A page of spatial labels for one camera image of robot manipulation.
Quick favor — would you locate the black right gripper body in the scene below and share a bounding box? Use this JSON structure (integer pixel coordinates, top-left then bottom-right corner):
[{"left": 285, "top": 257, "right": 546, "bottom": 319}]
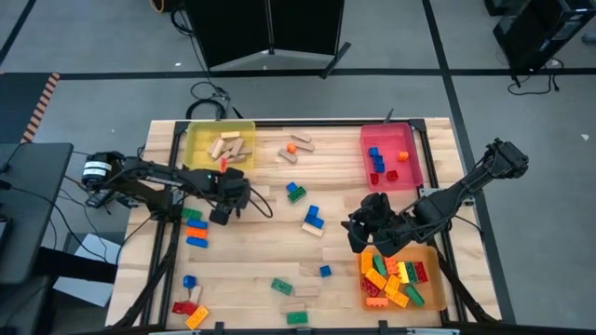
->
[{"left": 342, "top": 193, "right": 413, "bottom": 257}]

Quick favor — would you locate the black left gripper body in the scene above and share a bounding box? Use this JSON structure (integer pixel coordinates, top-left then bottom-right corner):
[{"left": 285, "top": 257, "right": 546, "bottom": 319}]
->
[{"left": 209, "top": 167, "right": 252, "bottom": 226}]

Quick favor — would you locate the large yellow plastic brick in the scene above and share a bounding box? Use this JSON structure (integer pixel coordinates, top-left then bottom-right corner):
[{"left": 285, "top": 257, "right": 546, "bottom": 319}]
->
[{"left": 385, "top": 290, "right": 411, "bottom": 309}]

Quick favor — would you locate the yellow translucent plastic bin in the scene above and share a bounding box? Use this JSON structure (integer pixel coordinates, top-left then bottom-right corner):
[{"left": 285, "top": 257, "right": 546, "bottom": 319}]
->
[{"left": 183, "top": 120, "right": 257, "bottom": 172}]

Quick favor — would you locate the pink translucent plastic bin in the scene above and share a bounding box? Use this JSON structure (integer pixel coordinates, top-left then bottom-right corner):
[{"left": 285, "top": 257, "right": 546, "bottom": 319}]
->
[{"left": 359, "top": 122, "right": 425, "bottom": 193}]

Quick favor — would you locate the orange translucent plastic bin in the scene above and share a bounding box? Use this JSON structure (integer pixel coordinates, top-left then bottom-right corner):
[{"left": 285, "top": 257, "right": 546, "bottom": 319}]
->
[{"left": 355, "top": 246, "right": 448, "bottom": 313}]

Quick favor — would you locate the white paper sheet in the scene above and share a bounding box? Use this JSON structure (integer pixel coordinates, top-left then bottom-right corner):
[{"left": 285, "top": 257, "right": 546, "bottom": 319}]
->
[{"left": 52, "top": 232, "right": 123, "bottom": 309}]

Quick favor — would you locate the black folding screen panel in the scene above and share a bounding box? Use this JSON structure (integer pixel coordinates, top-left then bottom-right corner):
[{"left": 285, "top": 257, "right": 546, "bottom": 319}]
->
[
  {"left": 184, "top": 0, "right": 272, "bottom": 71},
  {"left": 268, "top": 0, "right": 353, "bottom": 79}
]

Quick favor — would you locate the black side desk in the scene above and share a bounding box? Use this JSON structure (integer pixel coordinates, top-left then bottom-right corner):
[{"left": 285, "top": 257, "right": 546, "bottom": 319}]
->
[{"left": 0, "top": 141, "right": 75, "bottom": 286}]

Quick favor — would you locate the black floor mat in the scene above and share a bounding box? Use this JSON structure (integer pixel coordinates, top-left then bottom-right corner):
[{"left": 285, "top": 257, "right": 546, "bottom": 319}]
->
[{"left": 0, "top": 72, "right": 52, "bottom": 144}]

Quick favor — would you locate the black equipment rack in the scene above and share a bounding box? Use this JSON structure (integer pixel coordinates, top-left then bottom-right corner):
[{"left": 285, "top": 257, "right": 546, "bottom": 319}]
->
[{"left": 492, "top": 0, "right": 596, "bottom": 72}]

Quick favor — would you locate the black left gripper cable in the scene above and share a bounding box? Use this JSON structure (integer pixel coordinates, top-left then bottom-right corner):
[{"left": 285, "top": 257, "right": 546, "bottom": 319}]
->
[{"left": 241, "top": 183, "right": 275, "bottom": 220}]

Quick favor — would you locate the black floor cable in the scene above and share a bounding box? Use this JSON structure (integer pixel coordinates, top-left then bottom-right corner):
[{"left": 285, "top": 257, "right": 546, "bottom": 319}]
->
[
  {"left": 168, "top": 7, "right": 243, "bottom": 121},
  {"left": 506, "top": 58, "right": 565, "bottom": 97}
]

